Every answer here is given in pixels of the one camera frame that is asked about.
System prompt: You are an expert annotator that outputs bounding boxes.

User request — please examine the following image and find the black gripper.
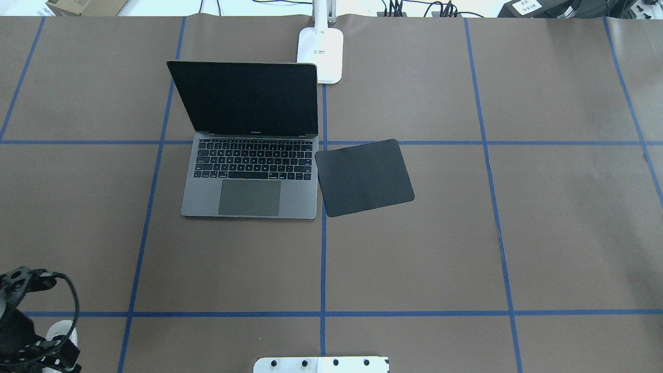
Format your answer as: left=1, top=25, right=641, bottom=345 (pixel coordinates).
left=1, top=309, right=81, bottom=372

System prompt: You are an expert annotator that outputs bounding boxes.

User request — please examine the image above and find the white computer mouse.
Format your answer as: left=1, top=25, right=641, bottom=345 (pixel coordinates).
left=45, top=320, right=78, bottom=347

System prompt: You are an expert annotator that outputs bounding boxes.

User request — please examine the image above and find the silver laptop black keyboard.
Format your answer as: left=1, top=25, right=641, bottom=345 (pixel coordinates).
left=167, top=61, right=319, bottom=219

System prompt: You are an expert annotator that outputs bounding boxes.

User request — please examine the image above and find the white desk lamp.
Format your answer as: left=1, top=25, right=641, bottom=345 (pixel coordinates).
left=296, top=1, right=344, bottom=84

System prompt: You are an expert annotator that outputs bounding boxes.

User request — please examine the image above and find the cardboard box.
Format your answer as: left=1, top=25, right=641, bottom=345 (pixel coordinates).
left=45, top=0, right=128, bottom=17

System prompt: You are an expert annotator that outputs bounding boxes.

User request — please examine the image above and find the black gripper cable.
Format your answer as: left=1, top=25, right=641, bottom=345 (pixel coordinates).
left=31, top=272, right=81, bottom=353

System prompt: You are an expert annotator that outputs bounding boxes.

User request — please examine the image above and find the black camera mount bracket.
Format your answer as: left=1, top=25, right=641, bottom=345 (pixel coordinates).
left=1, top=266, right=57, bottom=311

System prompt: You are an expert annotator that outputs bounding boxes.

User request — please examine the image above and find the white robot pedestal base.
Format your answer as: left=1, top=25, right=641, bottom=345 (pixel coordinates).
left=253, top=356, right=390, bottom=372

